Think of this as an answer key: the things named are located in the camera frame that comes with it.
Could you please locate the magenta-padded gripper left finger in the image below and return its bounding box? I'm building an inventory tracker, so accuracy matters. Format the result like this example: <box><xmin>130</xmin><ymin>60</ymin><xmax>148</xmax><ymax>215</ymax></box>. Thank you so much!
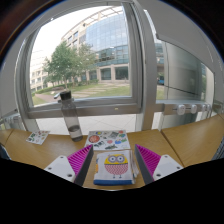
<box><xmin>43</xmin><ymin>144</ymin><xmax>95</xmax><ymax>187</ymax></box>

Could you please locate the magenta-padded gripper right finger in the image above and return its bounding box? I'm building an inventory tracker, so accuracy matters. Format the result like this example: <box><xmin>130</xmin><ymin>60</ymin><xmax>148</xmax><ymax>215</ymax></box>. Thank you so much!
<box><xmin>133</xmin><ymin>143</ymin><xmax>184</xmax><ymax>186</ymax></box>

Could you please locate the cartoon print towel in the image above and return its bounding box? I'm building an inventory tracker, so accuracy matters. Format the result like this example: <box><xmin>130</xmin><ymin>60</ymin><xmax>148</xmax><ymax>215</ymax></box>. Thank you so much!
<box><xmin>93</xmin><ymin>149</ymin><xmax>140</xmax><ymax>186</ymax></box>

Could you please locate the small sticker sheet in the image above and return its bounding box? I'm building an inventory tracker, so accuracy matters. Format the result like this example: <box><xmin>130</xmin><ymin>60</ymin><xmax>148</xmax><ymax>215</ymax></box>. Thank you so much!
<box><xmin>25</xmin><ymin>130</ymin><xmax>51</xmax><ymax>146</ymax></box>

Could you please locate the clear bottle with black cap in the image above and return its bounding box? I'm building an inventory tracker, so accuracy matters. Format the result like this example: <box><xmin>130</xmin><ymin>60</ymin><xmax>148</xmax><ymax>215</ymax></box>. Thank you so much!
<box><xmin>59</xmin><ymin>90</ymin><xmax>84</xmax><ymax>143</ymax></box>

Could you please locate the large sticker sheet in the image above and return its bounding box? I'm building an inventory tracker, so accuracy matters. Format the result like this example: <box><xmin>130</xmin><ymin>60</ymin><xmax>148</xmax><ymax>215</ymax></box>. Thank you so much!
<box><xmin>84</xmin><ymin>129</ymin><xmax>132</xmax><ymax>152</ymax></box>

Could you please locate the group of dark chairs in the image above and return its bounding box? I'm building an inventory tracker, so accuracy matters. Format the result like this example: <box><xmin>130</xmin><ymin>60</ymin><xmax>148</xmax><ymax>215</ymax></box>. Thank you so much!
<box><xmin>0</xmin><ymin>143</ymin><xmax>13</xmax><ymax>161</ymax></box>

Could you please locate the green tree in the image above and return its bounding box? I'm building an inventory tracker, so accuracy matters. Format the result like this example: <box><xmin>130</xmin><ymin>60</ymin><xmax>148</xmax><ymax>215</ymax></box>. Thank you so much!
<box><xmin>42</xmin><ymin>41</ymin><xmax>98</xmax><ymax>89</ymax></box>

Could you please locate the glass office building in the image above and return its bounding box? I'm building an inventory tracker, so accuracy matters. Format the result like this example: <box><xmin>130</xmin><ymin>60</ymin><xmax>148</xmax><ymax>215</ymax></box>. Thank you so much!
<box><xmin>29</xmin><ymin>6</ymin><xmax>164</xmax><ymax>93</ymax></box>

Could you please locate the white wall socket row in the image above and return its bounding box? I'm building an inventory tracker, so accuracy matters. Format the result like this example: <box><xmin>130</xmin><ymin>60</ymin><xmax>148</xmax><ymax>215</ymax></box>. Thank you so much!
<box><xmin>163</xmin><ymin>101</ymin><xmax>214</xmax><ymax>116</ymax></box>
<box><xmin>0</xmin><ymin>109</ymin><xmax>23</xmax><ymax>131</ymax></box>

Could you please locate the grey window frame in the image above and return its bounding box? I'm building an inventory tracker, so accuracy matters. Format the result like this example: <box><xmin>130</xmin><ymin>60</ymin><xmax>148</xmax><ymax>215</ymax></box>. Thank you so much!
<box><xmin>14</xmin><ymin>0</ymin><xmax>158</xmax><ymax>131</ymax></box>

